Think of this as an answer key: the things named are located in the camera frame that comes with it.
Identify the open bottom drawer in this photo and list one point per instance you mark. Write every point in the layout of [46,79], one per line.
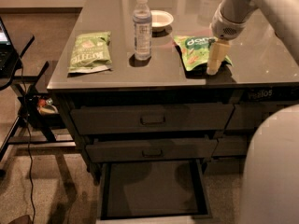
[153,192]

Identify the dark middle left drawer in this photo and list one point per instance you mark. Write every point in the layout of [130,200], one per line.
[153,149]

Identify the dark drawer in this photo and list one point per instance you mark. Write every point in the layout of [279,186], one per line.
[151,118]
[249,115]
[153,149]
[231,145]

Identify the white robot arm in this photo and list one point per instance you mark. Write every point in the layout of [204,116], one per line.
[270,182]

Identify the dark top right drawer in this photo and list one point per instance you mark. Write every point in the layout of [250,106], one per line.
[249,115]

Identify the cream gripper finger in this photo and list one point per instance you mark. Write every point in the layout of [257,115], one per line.
[217,53]

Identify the green kettle chip bag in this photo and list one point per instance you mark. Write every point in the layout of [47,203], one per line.
[90,54]

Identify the green rice chip bag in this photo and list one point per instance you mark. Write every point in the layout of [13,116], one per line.
[195,50]

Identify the dark top left drawer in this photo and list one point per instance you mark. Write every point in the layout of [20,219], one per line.
[151,118]

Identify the white bowl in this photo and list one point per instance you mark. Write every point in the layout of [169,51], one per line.
[160,20]

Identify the clear plastic water bottle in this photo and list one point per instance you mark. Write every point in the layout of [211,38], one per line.
[142,30]

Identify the black laptop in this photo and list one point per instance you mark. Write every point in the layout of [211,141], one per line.
[10,60]

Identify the colourful items on shelf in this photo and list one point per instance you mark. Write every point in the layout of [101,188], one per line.
[46,107]

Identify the dark middle right drawer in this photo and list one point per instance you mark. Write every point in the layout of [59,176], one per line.
[231,145]

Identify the black laptop stand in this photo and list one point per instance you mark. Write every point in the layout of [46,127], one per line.
[30,127]

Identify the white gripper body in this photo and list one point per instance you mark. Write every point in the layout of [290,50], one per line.
[224,28]

